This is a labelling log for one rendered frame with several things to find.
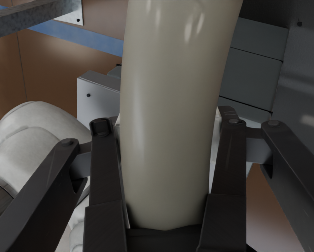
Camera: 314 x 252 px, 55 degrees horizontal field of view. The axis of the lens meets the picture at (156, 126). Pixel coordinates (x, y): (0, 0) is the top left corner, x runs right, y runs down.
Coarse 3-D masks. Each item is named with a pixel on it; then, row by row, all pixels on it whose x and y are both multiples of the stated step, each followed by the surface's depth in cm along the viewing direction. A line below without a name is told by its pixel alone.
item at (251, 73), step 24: (240, 24) 121; (264, 24) 125; (240, 48) 99; (264, 48) 102; (120, 72) 75; (240, 72) 84; (264, 72) 86; (240, 96) 73; (264, 96) 74; (264, 120) 65
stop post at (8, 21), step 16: (48, 0) 148; (64, 0) 154; (80, 0) 156; (0, 16) 122; (16, 16) 129; (32, 16) 137; (48, 16) 146; (64, 16) 165; (80, 16) 161; (0, 32) 124
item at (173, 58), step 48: (144, 0) 7; (192, 0) 7; (240, 0) 8; (144, 48) 8; (192, 48) 7; (144, 96) 8; (192, 96) 8; (144, 144) 9; (192, 144) 9; (144, 192) 9; (192, 192) 9
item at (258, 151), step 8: (224, 112) 18; (232, 112) 18; (224, 120) 17; (248, 128) 16; (256, 128) 16; (248, 136) 15; (256, 136) 15; (248, 144) 15; (256, 144) 15; (264, 144) 15; (248, 152) 15; (256, 152) 15; (264, 152) 15; (248, 160) 16; (256, 160) 15; (264, 160) 15; (272, 160) 15
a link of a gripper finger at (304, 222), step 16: (272, 128) 15; (288, 128) 14; (272, 144) 13; (288, 144) 13; (304, 144) 13; (288, 160) 12; (304, 160) 12; (272, 176) 14; (288, 176) 12; (304, 176) 11; (288, 192) 12; (304, 192) 10; (288, 208) 12; (304, 208) 10; (304, 224) 11; (304, 240) 11
